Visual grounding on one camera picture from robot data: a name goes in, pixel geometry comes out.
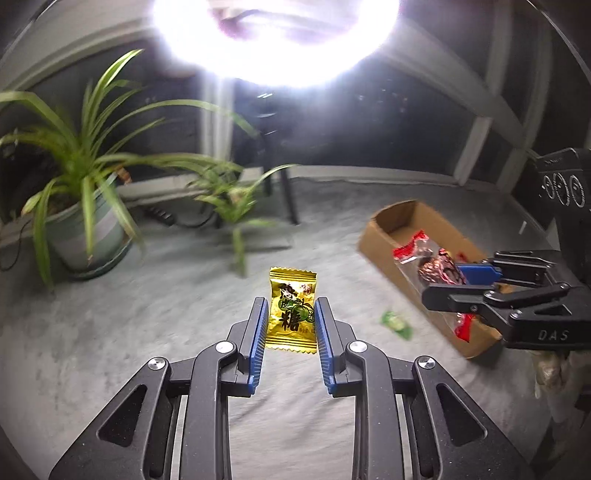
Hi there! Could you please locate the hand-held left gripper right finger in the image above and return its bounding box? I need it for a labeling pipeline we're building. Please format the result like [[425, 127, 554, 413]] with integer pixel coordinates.
[[314, 296, 532, 480]]

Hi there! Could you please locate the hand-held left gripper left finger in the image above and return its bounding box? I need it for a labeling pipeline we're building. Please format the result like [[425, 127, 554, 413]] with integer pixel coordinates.
[[48, 296, 269, 480]]

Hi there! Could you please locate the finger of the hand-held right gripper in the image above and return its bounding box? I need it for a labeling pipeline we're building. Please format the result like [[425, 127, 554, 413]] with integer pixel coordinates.
[[456, 250, 575, 289], [421, 281, 577, 341]]

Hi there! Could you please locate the clear red-ended snack packet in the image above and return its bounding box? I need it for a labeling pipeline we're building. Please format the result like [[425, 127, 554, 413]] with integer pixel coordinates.
[[392, 230, 477, 343]]

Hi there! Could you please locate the yellow candy packet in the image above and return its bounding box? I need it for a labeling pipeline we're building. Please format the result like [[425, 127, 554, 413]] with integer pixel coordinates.
[[265, 267, 319, 355]]

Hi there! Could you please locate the brown cardboard box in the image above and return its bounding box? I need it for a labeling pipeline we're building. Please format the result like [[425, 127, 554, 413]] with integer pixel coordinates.
[[358, 199, 504, 360]]

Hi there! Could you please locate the person's right hand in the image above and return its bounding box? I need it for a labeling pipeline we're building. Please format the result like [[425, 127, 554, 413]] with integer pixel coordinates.
[[531, 348, 578, 400]]

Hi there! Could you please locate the green candy packet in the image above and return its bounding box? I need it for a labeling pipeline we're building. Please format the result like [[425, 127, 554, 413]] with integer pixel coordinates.
[[379, 310, 414, 341]]

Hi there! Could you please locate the small green spider plant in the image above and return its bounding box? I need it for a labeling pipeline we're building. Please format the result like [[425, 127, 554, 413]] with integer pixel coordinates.
[[187, 162, 298, 278]]

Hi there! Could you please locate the black tripod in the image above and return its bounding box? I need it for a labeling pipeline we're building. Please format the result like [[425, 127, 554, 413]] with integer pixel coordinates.
[[252, 92, 302, 226]]

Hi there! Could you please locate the black power strip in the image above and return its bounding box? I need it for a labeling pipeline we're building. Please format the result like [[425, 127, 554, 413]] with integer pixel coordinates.
[[147, 207, 178, 228]]

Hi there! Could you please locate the grey-green plant pot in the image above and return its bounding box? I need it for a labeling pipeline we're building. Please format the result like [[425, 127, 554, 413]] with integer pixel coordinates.
[[34, 180, 136, 281]]

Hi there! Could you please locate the large green spider plant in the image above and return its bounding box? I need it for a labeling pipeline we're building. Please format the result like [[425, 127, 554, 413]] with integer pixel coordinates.
[[0, 48, 259, 289]]

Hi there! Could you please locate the bright studio lamp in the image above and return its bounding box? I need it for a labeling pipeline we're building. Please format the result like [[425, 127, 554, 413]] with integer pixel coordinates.
[[152, 0, 400, 88]]

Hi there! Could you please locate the white window frame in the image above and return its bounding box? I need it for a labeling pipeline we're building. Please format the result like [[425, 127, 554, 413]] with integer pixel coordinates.
[[0, 0, 555, 206]]

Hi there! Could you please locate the black cable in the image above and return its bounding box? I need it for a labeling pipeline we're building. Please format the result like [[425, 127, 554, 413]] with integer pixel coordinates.
[[174, 203, 221, 230]]

